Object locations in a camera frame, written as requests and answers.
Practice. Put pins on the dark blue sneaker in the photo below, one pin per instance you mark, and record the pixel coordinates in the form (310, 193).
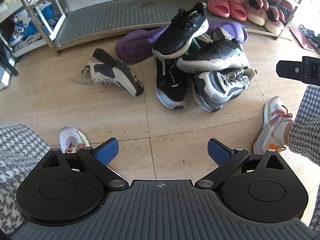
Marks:
(311, 33)

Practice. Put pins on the metal shoe rack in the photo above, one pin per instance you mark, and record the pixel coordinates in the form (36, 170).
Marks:
(112, 17)

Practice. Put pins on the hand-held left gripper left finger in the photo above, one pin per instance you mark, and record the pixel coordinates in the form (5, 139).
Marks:
(107, 151)

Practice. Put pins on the maroon board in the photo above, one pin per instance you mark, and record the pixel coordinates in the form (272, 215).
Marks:
(303, 38)

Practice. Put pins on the white side rack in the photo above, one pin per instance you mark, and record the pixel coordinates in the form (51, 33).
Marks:
(25, 49)

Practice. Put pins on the houndstooth trouser leg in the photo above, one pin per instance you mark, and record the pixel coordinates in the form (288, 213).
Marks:
(20, 150)
(306, 120)

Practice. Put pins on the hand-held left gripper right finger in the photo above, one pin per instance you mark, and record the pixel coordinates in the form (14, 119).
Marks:
(218, 151)

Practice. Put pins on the black sneaker white sole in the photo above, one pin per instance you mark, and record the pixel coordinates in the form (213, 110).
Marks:
(180, 32)
(171, 85)

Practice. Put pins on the pink furry slipper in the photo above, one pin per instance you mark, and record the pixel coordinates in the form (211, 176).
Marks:
(273, 21)
(255, 11)

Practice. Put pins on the person's sneaker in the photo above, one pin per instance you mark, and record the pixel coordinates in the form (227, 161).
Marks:
(72, 140)
(272, 122)

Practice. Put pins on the brown slipper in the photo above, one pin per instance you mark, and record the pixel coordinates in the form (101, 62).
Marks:
(280, 3)

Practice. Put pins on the person's right sneaker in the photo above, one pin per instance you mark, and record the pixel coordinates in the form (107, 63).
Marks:
(272, 122)

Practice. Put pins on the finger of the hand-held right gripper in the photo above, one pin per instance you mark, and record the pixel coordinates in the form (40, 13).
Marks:
(290, 69)

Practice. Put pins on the black pole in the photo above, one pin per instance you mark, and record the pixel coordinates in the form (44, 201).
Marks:
(7, 60)

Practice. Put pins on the purple slipper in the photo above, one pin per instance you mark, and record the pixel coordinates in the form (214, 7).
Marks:
(135, 46)
(232, 30)

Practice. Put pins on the white and black sneaker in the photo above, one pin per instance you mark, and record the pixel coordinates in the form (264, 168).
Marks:
(112, 72)
(220, 87)

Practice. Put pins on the right houndstooth trouser leg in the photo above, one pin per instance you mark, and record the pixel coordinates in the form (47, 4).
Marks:
(306, 120)

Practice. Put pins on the person's left sneaker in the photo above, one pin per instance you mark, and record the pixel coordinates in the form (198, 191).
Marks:
(72, 140)

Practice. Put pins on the left houndstooth trouser leg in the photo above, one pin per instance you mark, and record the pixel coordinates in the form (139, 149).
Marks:
(20, 150)

